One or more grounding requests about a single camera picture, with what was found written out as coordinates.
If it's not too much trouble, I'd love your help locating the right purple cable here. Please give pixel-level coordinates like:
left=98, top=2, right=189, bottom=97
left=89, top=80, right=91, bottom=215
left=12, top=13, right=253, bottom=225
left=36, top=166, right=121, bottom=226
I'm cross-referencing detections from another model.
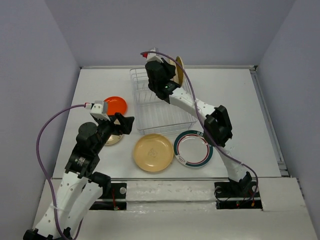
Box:
left=140, top=50, right=258, bottom=205

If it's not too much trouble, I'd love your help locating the orange round plate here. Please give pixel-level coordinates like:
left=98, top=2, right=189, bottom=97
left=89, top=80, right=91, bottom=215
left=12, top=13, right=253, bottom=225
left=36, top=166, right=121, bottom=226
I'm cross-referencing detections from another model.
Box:
left=104, top=96, right=128, bottom=116

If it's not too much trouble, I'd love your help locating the purple cable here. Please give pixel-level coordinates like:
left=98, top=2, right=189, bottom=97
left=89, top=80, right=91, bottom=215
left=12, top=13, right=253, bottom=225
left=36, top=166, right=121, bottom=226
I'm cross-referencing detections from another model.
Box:
left=140, top=50, right=258, bottom=205
left=36, top=102, right=92, bottom=240

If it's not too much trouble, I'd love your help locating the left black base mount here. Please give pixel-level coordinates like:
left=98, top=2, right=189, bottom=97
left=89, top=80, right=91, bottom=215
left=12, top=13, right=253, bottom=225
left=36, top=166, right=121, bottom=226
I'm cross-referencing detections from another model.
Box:
left=90, top=182, right=127, bottom=211

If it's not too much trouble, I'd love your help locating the yellow bear plate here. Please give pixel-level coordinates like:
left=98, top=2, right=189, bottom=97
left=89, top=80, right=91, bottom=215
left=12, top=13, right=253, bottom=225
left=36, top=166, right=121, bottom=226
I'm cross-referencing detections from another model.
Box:
left=132, top=133, right=174, bottom=173

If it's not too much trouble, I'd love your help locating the green woven bamboo tray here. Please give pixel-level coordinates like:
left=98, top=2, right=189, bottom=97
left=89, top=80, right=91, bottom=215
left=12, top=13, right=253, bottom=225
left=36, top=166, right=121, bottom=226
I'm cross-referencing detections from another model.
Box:
left=175, top=56, right=185, bottom=86

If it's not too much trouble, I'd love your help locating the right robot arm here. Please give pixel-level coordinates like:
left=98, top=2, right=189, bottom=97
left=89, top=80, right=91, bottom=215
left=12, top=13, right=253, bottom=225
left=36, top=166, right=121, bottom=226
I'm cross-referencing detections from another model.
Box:
left=145, top=58, right=252, bottom=196

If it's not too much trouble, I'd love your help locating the small beige round plate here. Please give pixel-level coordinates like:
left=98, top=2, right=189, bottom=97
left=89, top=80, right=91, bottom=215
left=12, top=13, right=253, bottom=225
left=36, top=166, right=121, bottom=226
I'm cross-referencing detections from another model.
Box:
left=105, top=134, right=123, bottom=146

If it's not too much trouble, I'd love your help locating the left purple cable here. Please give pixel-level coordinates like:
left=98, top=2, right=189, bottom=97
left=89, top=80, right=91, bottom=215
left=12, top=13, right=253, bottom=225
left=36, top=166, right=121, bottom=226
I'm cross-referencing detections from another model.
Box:
left=36, top=102, right=92, bottom=240

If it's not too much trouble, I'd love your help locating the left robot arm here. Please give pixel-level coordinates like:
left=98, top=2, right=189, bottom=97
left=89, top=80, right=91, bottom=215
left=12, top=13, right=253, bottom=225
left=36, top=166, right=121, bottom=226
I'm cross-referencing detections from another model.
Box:
left=23, top=113, right=135, bottom=240

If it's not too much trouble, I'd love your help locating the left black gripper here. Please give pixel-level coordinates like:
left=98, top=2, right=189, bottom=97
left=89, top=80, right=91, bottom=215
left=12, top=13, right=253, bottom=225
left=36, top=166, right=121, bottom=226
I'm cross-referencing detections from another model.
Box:
left=94, top=112, right=135, bottom=153

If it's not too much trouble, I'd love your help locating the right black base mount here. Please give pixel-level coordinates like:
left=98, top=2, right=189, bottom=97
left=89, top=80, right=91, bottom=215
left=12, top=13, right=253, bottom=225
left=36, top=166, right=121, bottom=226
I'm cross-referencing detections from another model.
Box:
left=213, top=181, right=263, bottom=210

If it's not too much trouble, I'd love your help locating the white plate green rim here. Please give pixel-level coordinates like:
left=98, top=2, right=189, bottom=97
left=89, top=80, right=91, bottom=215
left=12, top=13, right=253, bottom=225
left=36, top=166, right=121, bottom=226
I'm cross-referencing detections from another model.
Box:
left=173, top=130, right=214, bottom=169

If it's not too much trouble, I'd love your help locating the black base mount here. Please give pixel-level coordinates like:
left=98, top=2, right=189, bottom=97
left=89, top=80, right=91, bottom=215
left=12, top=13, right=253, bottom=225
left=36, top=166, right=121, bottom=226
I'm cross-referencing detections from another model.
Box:
left=213, top=181, right=263, bottom=210
left=90, top=182, right=127, bottom=211

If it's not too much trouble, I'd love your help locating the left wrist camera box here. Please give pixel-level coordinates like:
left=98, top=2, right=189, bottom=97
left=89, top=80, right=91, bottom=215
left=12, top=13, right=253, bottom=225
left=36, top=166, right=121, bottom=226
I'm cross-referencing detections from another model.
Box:
left=90, top=100, right=110, bottom=121

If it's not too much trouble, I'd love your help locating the white wire dish rack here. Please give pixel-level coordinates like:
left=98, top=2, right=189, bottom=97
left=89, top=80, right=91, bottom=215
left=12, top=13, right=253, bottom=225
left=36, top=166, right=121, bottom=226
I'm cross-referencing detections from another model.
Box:
left=129, top=67, right=197, bottom=135

